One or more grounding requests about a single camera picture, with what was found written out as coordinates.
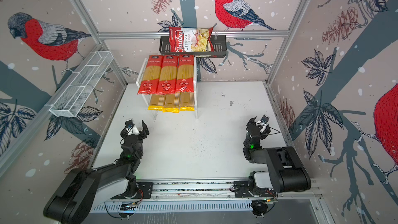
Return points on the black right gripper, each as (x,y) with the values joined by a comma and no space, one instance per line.
(251,123)

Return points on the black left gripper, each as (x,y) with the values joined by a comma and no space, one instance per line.
(145,128)

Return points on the yellow Pastatime pasta bag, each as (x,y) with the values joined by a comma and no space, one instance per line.
(157,102)

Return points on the red spaghetti bag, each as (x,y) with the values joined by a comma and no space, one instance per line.
(185,73)
(168,76)
(151,75)

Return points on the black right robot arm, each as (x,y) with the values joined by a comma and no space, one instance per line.
(284,169)

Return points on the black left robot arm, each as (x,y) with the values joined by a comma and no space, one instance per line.
(72,201)

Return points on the white two-tier shelf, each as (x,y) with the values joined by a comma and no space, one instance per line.
(140,76)

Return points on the red cassava chips bag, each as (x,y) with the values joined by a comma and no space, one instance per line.
(190,39)

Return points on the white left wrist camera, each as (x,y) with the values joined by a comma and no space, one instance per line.
(132,130)

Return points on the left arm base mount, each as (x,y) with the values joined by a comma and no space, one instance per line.
(137,190)

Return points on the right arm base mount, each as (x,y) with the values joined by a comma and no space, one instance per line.
(248,189)

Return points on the white wire mesh basket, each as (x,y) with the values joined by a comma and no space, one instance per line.
(72,99)

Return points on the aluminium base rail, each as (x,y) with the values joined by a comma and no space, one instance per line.
(182,195)

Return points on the black wall basket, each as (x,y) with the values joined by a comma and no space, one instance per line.
(219,44)

